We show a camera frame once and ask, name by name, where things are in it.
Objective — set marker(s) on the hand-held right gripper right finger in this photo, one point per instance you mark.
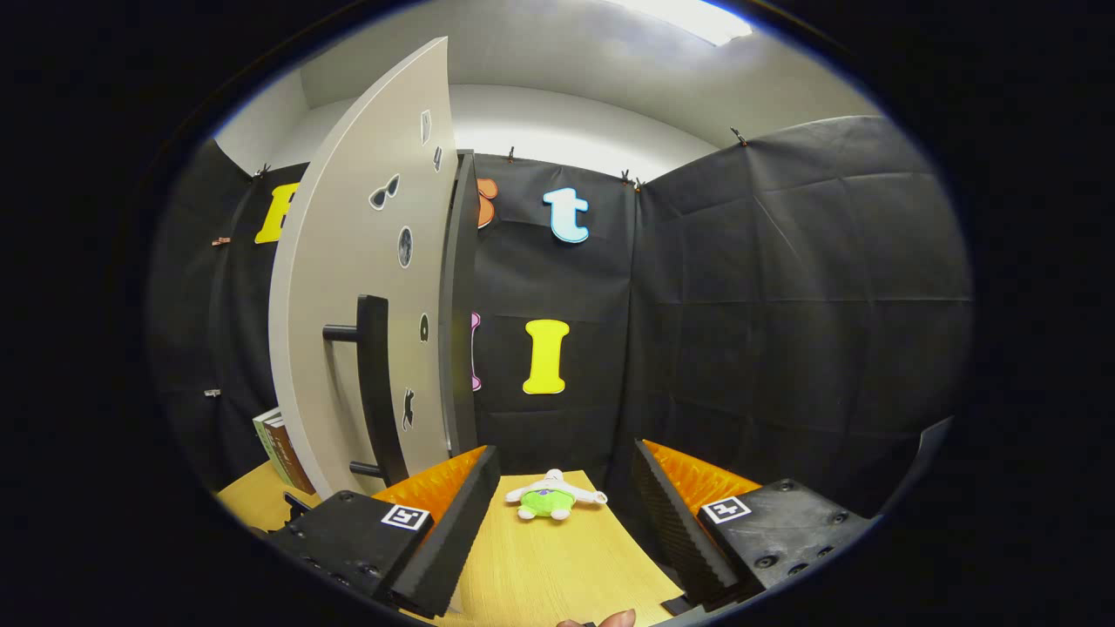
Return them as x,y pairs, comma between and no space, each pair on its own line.
679,531

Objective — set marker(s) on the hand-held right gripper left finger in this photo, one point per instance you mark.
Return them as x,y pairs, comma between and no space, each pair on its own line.
449,540

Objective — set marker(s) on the beige cabinet door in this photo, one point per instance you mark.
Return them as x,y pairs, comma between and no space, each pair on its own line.
348,244

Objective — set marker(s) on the green white plush toy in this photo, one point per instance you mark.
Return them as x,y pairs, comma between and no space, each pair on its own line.
549,501

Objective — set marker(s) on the brown book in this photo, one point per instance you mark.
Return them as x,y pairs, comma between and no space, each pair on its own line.
292,461
277,446

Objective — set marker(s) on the black backdrop cloth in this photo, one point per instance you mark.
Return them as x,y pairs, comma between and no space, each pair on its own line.
784,305

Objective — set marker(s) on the long ceiling light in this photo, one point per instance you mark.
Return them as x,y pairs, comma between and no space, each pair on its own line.
697,17

